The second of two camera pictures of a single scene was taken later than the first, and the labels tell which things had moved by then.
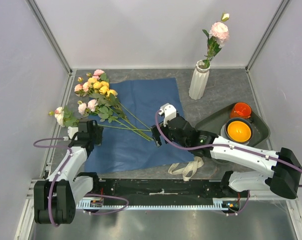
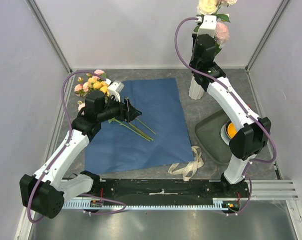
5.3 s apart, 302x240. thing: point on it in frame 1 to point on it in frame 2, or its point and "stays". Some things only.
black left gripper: [98, 130] to [127, 112]
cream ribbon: [188, 171] stays
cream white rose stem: [65, 116] to [209, 7]
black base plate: [159, 190] stays
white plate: [222, 131] stays
